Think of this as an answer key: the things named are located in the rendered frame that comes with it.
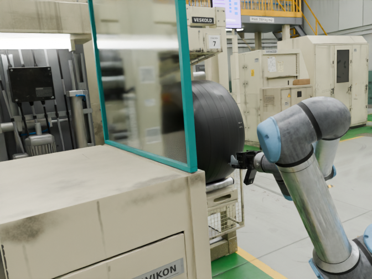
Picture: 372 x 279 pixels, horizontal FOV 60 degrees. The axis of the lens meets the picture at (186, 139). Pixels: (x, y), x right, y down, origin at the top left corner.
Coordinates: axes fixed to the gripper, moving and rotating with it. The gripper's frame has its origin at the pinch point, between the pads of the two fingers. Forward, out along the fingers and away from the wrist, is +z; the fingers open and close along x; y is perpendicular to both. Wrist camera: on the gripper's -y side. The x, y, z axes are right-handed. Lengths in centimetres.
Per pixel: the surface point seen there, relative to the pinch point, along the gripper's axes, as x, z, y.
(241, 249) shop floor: -70, 88, -93
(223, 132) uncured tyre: 5.6, -4.3, 17.4
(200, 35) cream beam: -18, 35, 75
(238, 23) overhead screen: -302, 298, 178
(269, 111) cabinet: -368, 315, 17
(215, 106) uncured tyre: 6.2, -1.3, 30.4
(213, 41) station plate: -28, 35, 72
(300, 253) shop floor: -102, 51, -98
